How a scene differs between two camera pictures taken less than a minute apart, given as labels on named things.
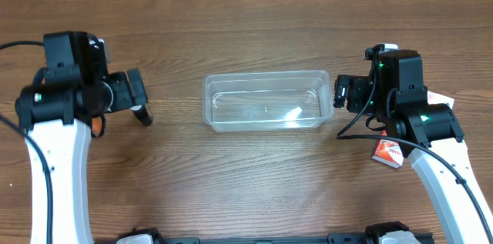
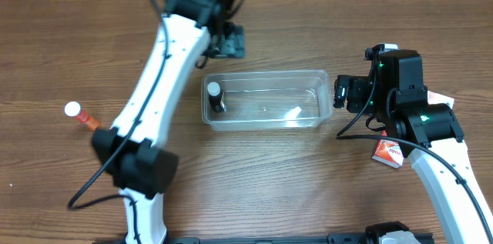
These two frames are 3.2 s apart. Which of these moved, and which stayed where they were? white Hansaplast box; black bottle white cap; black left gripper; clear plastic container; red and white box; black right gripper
Moved: black bottle white cap; black left gripper
Stayed: red and white box; clear plastic container; black right gripper; white Hansaplast box
